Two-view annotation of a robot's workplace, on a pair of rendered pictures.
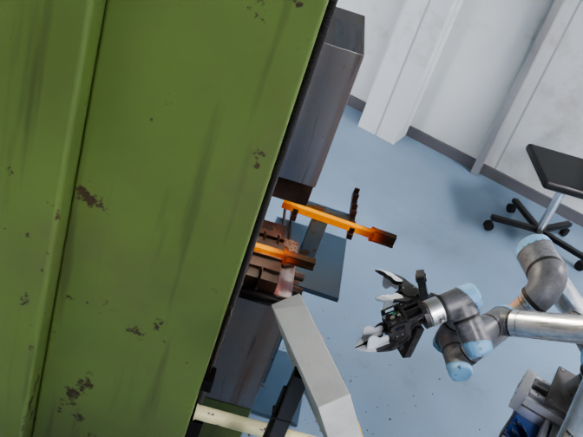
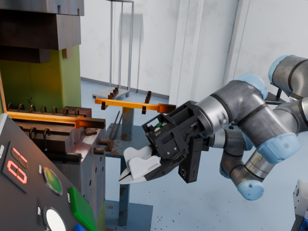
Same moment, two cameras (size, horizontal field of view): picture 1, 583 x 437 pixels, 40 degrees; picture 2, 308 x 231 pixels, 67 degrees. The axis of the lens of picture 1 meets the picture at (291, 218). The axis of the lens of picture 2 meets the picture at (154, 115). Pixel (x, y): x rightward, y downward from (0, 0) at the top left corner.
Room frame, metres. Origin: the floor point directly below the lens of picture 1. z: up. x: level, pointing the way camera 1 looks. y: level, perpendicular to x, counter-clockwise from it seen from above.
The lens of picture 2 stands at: (1.29, -0.38, 1.37)
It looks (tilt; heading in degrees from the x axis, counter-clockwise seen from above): 22 degrees down; 6
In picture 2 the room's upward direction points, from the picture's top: 5 degrees clockwise
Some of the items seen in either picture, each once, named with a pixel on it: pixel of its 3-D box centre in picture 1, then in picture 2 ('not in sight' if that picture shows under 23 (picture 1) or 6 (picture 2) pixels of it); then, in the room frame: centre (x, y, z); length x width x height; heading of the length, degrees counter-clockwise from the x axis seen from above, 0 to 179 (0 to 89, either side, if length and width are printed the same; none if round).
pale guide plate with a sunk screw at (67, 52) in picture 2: not in sight; (67, 37); (2.33, 0.14, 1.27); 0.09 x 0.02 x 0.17; 6
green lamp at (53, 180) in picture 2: not in sight; (53, 181); (1.61, -0.18, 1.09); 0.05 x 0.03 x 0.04; 6
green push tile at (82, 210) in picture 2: not in sight; (81, 211); (1.63, -0.22, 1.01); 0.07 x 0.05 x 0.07; 31
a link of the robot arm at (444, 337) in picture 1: (449, 338); (232, 164); (2.10, -0.62, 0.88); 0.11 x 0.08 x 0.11; 15
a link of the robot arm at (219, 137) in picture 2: not in sight; (215, 137); (2.11, -0.54, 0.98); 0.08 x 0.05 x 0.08; 6
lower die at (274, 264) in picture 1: (214, 251); (19, 129); (2.01, 0.19, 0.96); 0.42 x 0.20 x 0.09; 96
